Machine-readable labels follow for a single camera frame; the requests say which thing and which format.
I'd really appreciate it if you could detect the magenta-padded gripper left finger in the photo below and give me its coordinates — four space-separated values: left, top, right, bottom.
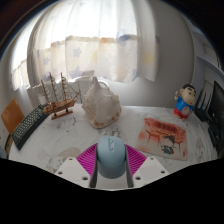
53 143 100 189

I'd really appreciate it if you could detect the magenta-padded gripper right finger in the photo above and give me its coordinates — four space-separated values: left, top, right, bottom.
123 143 170 189

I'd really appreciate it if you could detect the light blue computer mouse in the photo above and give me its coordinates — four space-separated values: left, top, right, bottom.
95 135 128 180

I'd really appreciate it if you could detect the red printed mouse pad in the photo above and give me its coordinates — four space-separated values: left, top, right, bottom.
136 116 189 162

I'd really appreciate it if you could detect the white printed tablecloth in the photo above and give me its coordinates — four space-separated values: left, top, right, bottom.
8 103 219 191

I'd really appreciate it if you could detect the black keyboard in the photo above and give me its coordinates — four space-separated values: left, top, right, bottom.
11 103 51 151

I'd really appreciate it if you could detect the wooden model sailing ship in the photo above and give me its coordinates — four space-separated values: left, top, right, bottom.
40 71 82 120

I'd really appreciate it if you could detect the large white conch shell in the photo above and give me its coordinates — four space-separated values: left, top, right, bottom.
81 76 122 129

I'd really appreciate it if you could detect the black box device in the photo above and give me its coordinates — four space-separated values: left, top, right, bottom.
208 119 224 158

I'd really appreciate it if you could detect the cartoon boy figurine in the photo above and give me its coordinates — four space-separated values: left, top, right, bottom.
173 83 197 120

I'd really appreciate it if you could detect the black router with antennas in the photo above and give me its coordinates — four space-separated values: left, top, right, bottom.
194 89 214 123

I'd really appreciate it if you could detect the wooden chair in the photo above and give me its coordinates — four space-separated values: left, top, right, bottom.
0 97 26 158

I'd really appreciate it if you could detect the white radiator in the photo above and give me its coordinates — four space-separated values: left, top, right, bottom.
26 75 111 108

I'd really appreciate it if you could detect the black monitor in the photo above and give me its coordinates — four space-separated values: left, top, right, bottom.
208 79 224 134

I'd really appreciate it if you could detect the white star-print curtain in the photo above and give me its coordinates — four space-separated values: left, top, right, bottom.
11 0 158 91

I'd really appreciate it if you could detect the white wall shelf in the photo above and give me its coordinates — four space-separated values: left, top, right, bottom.
194 29 224 73

